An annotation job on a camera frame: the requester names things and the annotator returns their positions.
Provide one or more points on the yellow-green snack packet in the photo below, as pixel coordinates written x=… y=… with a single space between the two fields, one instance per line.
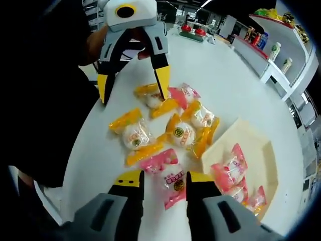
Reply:
x=265 y=12

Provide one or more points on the white shelf unit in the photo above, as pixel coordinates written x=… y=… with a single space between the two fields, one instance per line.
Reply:
x=298 y=56

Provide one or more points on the cream hexagonal bowl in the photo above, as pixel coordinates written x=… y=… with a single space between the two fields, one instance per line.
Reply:
x=250 y=140

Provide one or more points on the black-yellow snack packet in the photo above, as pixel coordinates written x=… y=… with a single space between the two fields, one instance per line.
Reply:
x=288 y=18
x=303 y=33

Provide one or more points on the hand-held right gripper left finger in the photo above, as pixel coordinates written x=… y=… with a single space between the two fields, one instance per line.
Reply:
x=125 y=203

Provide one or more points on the pile of marshmallows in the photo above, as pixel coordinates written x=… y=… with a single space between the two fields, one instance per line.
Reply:
x=180 y=133

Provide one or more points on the white green drink bottle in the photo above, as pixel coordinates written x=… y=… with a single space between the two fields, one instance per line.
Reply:
x=275 y=51

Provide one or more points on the person's left hand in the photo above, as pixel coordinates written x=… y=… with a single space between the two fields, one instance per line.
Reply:
x=96 y=46

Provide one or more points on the white table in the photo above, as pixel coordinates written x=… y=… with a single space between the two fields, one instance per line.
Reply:
x=238 y=95

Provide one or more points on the small white object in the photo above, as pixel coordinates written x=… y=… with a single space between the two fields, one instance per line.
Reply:
x=212 y=40

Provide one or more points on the person's black shirt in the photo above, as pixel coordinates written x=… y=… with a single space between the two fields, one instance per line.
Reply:
x=50 y=113

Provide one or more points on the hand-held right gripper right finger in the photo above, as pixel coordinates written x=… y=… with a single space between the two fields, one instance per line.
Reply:
x=200 y=203

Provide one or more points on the cream drink bottle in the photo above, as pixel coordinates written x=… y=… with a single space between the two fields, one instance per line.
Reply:
x=287 y=65

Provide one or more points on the red ball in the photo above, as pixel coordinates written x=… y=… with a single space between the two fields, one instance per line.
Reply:
x=200 y=31
x=186 y=28

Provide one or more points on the blue drink bottle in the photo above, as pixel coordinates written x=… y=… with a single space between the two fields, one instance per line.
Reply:
x=262 y=40

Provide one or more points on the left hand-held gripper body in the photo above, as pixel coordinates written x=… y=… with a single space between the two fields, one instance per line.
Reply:
x=143 y=15

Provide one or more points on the green tray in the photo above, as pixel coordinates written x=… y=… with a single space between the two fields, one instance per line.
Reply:
x=190 y=37

